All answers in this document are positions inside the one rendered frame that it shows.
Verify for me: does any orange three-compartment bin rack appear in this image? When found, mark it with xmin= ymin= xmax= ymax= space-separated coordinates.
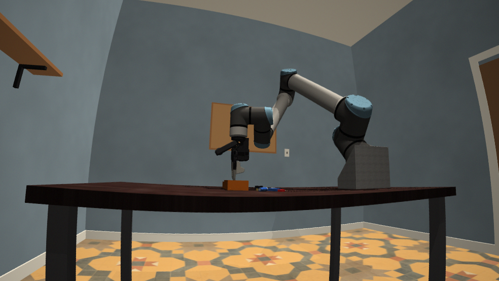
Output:
xmin=222 ymin=180 xmax=248 ymax=191

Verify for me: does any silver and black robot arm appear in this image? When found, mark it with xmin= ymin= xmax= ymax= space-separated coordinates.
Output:
xmin=230 ymin=69 xmax=373 ymax=162

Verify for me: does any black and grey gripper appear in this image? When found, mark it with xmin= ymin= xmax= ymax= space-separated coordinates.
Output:
xmin=231 ymin=136 xmax=249 ymax=180

